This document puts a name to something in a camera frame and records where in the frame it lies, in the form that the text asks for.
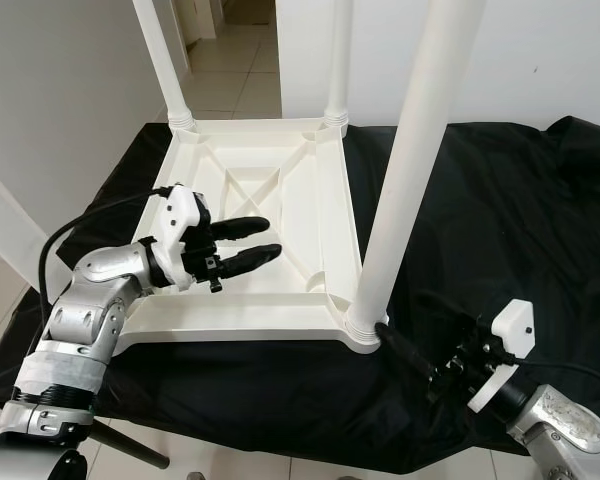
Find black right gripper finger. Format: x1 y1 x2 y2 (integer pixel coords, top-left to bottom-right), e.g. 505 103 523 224
375 322 446 379
450 315 491 351

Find black cloth table cover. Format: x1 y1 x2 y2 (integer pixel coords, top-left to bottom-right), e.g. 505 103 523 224
0 118 600 473

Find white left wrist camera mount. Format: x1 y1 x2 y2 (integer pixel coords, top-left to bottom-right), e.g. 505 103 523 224
150 185 209 291

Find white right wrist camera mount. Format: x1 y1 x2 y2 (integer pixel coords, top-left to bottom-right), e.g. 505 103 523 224
465 298 536 413

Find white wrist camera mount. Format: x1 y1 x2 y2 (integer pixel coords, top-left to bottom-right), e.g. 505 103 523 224
465 298 536 413
150 185 209 291

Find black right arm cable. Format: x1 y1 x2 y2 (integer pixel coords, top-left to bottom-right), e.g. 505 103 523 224
500 345 600 386

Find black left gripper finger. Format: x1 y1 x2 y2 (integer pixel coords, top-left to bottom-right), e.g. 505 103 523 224
210 216 271 241
215 243 283 279

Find black metal folding table leg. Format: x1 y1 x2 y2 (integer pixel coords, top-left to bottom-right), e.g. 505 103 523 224
90 420 173 471

